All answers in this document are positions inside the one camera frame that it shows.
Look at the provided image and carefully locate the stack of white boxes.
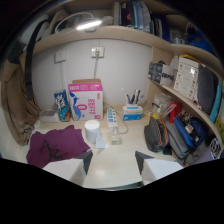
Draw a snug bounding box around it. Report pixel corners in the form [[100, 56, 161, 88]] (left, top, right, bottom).
[[173, 55, 202, 102]]

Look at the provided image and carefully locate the black strap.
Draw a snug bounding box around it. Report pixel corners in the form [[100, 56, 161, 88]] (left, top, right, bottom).
[[24, 19, 51, 102]]

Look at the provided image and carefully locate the pink and white cardboard box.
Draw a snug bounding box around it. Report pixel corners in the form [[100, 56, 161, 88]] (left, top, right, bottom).
[[67, 78, 104, 122]]

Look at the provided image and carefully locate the clear plastic bag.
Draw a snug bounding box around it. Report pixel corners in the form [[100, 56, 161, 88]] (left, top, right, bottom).
[[151, 92, 178, 120]]

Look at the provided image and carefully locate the blue bag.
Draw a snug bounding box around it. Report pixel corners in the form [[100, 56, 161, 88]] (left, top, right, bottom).
[[172, 115, 208, 152]]

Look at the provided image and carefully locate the purple shirt with black print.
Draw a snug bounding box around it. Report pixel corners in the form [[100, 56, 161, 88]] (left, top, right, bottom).
[[26, 124, 91, 169]]

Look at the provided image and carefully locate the red box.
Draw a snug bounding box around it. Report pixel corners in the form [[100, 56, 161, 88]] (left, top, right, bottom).
[[169, 101, 184, 125]]

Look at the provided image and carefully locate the clear plastic container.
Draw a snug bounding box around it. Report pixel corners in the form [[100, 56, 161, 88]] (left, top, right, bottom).
[[38, 108, 61, 124]]

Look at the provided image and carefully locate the white power strip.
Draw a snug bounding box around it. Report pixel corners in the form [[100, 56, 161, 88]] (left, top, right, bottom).
[[106, 108, 119, 131]]

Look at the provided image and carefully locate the black and white box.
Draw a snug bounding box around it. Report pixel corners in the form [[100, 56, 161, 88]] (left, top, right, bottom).
[[147, 61, 177, 87]]

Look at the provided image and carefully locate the blue snack packet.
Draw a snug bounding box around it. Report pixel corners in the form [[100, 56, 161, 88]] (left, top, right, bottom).
[[53, 89, 72, 123]]

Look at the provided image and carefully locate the brown curtain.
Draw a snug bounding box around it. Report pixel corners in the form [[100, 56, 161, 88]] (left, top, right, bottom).
[[0, 53, 42, 146]]

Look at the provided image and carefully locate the white wall socket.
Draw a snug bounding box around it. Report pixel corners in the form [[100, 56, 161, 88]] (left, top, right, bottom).
[[91, 46, 105, 58]]

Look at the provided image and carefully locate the blue item on shelf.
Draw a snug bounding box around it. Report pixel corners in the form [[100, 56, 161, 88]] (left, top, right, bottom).
[[185, 22, 215, 55]]

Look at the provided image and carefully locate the white toilet paper roll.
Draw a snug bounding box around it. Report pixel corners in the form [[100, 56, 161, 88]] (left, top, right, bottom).
[[83, 119, 101, 144]]

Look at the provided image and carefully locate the wooden shelf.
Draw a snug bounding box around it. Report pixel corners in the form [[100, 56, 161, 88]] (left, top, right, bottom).
[[32, 25, 224, 81]]

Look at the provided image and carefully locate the blue and white pen box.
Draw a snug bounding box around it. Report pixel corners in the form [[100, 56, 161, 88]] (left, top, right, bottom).
[[122, 103, 144, 122]]

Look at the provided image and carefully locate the dark round cushion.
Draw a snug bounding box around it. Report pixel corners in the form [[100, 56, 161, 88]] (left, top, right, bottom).
[[196, 66, 220, 116]]

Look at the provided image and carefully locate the white desk lamp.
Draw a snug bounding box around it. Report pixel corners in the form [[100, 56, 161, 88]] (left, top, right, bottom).
[[54, 11, 114, 34]]

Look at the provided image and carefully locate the grey and orange pouch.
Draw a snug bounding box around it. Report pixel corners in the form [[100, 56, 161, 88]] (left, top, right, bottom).
[[143, 116, 169, 154]]

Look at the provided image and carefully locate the small clear glass bottle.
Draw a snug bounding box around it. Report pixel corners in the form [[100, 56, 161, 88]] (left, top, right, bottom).
[[111, 126, 122, 146]]

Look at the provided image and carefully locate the row of books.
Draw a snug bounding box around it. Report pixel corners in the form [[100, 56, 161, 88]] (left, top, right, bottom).
[[112, 0, 172, 43]]

